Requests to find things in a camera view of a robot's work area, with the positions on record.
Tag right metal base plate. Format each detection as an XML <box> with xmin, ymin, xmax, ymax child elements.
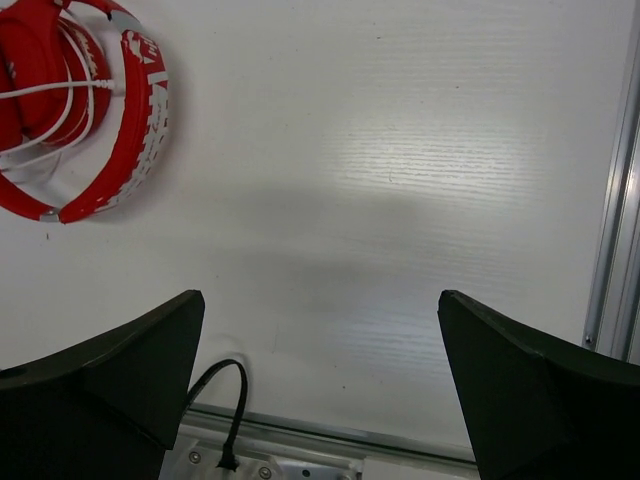
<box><xmin>159</xmin><ymin>427</ymin><xmax>364</xmax><ymax>479</ymax></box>

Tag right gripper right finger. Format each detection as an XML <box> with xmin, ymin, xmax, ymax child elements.
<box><xmin>438</xmin><ymin>290</ymin><xmax>639</xmax><ymax>479</ymax></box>

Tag aluminium table edge rail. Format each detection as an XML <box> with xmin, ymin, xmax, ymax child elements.
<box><xmin>582</xmin><ymin>2</ymin><xmax>639</xmax><ymax>364</ymax></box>

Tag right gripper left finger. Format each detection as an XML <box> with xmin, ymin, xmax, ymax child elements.
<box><xmin>1</xmin><ymin>290</ymin><xmax>205</xmax><ymax>479</ymax></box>

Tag black base cable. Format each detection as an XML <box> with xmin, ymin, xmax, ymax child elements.
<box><xmin>184</xmin><ymin>358</ymin><xmax>251</xmax><ymax>472</ymax></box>

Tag red headphones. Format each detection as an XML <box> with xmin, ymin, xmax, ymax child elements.
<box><xmin>1</xmin><ymin>1</ymin><xmax>169</xmax><ymax>224</ymax></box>

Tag white headphone cable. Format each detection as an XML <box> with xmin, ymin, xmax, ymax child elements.
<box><xmin>0</xmin><ymin>4</ymin><xmax>121</xmax><ymax>174</ymax></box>

